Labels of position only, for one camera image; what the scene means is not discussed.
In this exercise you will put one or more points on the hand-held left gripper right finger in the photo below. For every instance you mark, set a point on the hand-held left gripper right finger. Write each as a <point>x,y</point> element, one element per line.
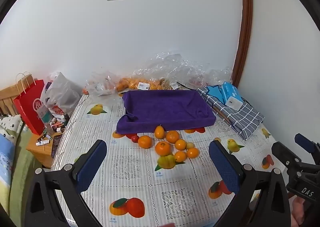
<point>223,167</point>

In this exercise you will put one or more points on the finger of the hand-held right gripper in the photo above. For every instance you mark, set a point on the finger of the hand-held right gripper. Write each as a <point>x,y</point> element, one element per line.
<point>283,153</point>
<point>305,142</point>

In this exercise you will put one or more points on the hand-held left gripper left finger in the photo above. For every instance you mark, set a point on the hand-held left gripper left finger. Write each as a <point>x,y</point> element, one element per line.
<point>91,164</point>

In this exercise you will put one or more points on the round orange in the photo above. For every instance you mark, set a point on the round orange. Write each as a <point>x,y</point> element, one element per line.
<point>145,141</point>
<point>180,156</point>
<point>162,148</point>
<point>180,144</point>
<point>172,136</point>
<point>192,152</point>

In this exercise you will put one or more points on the small yellow-green fruit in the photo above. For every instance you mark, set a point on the small yellow-green fruit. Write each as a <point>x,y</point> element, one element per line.
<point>190,145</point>

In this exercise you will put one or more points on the oval orange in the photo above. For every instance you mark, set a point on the oval orange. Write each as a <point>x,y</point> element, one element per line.
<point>160,132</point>

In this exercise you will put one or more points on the purple towel-lined tray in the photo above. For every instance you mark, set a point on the purple towel-lined tray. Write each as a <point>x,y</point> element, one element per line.
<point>167,109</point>

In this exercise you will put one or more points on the person's right hand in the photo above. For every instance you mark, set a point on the person's right hand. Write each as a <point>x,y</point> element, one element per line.
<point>298,212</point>

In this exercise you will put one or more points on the black phone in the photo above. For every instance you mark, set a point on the black phone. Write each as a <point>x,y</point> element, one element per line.
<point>56,145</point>

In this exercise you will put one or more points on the small red tomato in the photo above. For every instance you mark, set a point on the small red tomato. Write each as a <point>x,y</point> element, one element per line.
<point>135,138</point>

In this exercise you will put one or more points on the fruit-printed tablecloth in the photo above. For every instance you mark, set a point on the fruit-printed tablecloth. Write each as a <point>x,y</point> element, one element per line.
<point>140,179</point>

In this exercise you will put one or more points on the cluster of small bottles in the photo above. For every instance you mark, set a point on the cluster of small bottles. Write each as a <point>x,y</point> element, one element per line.
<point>58,124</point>

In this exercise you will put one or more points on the white tube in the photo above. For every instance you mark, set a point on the white tube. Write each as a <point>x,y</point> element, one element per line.
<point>42,143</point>

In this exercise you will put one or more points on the grey checked cloth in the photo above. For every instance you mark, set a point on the grey checked cloth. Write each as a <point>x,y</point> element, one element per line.
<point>243,117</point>

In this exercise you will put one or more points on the wooden nightstand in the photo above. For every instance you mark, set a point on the wooden nightstand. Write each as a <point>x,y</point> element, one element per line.
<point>37,153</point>

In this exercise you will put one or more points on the green blanket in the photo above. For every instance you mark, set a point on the green blanket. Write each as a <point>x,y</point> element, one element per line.
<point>20,167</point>

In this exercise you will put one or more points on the blue and white tissue pack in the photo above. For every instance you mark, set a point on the blue and white tissue pack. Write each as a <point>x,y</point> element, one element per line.
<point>232,95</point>

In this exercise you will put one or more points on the blue paper wrapper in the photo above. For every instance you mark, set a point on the blue paper wrapper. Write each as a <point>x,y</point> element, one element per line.
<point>212,91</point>

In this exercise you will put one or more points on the grey plastic bag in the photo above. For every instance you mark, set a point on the grey plastic bag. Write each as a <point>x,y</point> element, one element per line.
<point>60,94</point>

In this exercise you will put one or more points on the clear plastic bag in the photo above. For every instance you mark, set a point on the clear plastic bag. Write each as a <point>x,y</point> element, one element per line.
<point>100,83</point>

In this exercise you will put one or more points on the red paper bag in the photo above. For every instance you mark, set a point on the red paper bag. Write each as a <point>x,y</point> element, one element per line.
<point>30,107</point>

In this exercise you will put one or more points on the blue printed blanket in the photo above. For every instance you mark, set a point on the blue printed blanket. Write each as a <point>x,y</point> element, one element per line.
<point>5,162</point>

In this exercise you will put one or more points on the thin black stick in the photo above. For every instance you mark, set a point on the thin black stick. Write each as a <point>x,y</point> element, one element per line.
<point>183,85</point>

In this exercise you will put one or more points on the white flower-print pillow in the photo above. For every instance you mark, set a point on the white flower-print pillow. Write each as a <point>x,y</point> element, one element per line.
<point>10,123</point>

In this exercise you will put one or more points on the clear bag of oranges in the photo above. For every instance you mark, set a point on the clear bag of oranges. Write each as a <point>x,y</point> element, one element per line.
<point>135,83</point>

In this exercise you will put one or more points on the wooden headboard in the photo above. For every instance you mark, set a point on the wooden headboard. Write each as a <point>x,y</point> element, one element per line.
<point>6,99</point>

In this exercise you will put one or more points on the crumpled clear plastic wrap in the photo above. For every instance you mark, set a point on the crumpled clear plastic wrap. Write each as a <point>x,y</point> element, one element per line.
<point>180,67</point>

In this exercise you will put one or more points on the brown wooden door frame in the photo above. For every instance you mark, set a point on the brown wooden door frame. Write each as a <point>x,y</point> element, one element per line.
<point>243,29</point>

